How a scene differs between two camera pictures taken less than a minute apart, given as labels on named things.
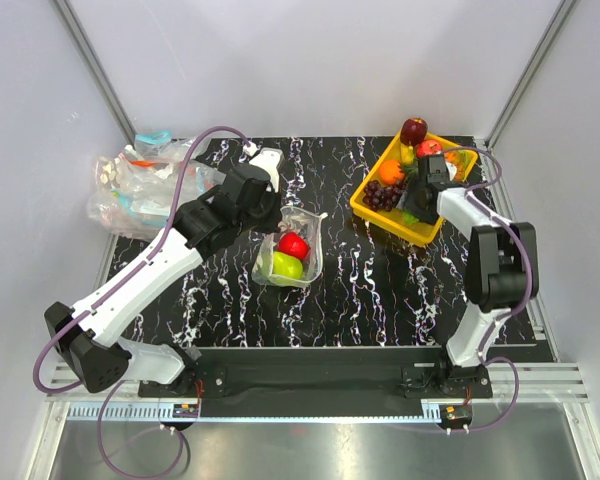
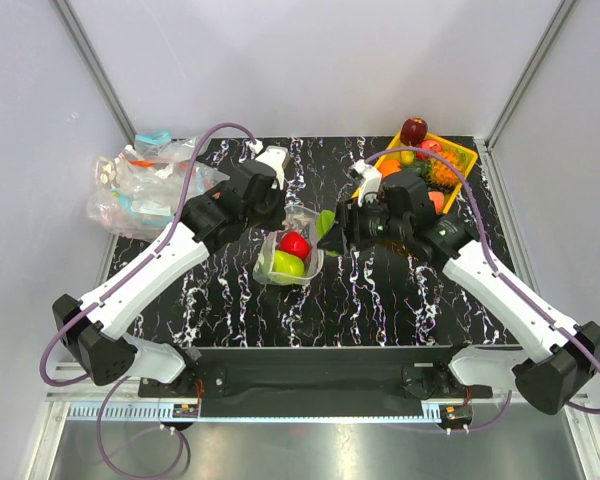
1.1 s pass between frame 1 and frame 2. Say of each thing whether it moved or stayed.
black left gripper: stayed
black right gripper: moved
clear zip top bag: stayed
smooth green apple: stayed
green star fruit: moved
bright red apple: stayed
